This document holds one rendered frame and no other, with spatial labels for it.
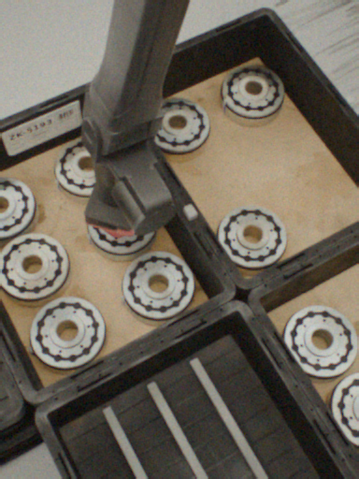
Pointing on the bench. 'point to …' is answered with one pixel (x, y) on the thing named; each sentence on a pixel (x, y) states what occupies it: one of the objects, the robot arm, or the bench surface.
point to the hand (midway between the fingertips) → (121, 217)
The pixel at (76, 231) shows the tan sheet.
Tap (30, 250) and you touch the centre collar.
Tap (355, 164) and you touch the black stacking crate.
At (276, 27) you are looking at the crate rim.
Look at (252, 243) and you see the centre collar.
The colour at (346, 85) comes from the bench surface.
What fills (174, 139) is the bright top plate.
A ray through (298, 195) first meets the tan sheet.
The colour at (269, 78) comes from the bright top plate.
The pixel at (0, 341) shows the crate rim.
